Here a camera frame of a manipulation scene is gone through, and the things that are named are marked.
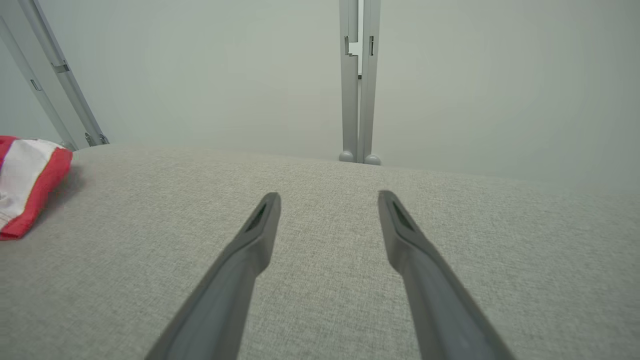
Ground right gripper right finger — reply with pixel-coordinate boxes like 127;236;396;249
377;190;516;360

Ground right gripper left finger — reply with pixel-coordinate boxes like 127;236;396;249
145;192;282;360

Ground red shorts with white stripe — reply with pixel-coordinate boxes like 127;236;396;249
0;135;74;241

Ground grey partition post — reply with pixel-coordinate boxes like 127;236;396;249
0;15;78;151
339;0;360;163
17;0;110;147
358;0;382;166

